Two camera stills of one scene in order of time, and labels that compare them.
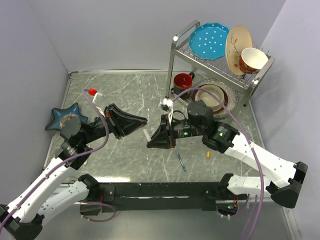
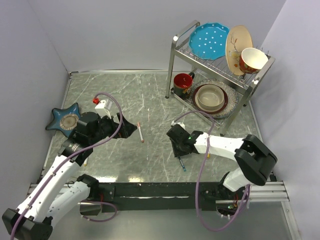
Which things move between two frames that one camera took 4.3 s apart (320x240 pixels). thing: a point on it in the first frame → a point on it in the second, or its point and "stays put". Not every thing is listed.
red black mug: x=183 y=81 stays put
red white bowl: x=251 y=60 stays put
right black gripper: x=165 y=135 → x=177 y=153
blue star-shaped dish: x=58 y=114 stays put
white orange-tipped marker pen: x=147 y=135 → x=139 y=129
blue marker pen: x=180 y=160 stays put
